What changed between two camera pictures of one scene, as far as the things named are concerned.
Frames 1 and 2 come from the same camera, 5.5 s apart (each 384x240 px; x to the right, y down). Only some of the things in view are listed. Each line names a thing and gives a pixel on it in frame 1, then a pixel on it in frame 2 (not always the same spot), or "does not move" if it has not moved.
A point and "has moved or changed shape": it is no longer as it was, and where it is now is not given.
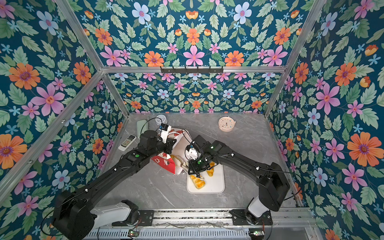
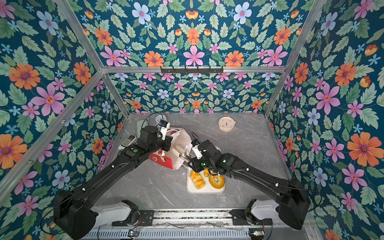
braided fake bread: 197,182 does not move
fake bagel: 177,160 -> 216,185
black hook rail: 191,70 does not move
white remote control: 127,142 does not move
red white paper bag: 163,160 has moved or changed shape
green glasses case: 139,124 does not move
